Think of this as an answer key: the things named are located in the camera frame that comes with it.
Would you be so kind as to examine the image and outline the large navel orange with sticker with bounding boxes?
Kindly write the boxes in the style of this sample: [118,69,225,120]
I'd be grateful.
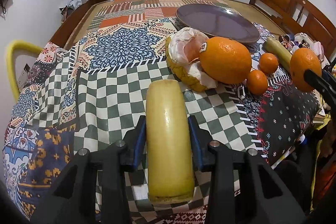
[290,48,322,93]

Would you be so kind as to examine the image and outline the smooth green-yellow sugarcane piece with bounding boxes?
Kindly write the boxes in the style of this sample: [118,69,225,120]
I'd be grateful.
[146,80,194,204]

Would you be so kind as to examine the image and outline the rough-ended yellow sugarcane piece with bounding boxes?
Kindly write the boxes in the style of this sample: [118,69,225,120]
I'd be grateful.
[262,36,292,73]

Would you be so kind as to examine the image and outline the medium orange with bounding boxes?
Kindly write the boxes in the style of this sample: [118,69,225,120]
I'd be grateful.
[199,37,252,84]

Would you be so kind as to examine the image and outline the small mandarin orange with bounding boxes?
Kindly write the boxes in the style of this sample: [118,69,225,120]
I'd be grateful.
[259,53,278,75]

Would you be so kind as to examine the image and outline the smaller mandarin orange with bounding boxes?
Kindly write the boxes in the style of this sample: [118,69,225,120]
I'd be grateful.
[247,70,268,96]

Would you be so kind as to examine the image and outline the dark purple round plate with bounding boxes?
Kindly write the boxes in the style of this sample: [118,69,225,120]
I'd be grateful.
[176,3,260,44]

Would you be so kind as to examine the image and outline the wooden bed footboard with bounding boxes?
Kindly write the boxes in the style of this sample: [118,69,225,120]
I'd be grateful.
[50,0,92,48]

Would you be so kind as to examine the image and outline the clothes heap on footboard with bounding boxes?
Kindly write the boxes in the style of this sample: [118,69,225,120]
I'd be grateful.
[59,0,83,23]

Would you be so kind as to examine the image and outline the yellow chair back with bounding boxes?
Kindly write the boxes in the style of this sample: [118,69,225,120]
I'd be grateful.
[4,39,44,102]

